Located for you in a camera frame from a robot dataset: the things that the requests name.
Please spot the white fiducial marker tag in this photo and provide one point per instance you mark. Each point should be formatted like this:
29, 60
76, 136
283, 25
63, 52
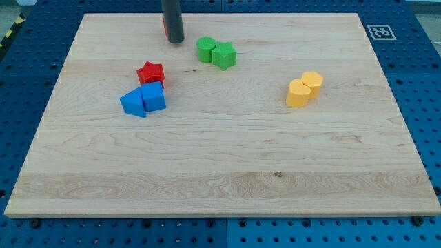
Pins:
380, 32

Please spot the blue cube block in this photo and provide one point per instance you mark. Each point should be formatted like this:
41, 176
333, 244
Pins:
153, 96

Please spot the red star block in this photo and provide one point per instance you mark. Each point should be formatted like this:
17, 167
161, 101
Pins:
150, 73

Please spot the yellow heart block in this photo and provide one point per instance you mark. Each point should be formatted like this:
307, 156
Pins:
298, 94

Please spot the black yellow hazard tape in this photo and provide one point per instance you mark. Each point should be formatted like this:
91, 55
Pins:
13, 31

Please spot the green circle block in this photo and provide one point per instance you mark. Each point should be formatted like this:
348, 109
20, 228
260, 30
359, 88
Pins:
204, 46

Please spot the blue triangle block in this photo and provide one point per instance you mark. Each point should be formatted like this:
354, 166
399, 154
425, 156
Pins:
132, 103

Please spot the red circle block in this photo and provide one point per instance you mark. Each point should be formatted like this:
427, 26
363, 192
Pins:
165, 27

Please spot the light wooden board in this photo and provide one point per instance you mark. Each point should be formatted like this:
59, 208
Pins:
227, 144

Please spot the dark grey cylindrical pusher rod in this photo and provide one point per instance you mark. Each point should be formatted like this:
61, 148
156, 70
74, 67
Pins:
173, 16

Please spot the yellow pentagon block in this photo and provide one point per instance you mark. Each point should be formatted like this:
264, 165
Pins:
313, 80

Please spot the green star block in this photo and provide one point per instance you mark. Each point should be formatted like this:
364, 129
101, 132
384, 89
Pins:
224, 55

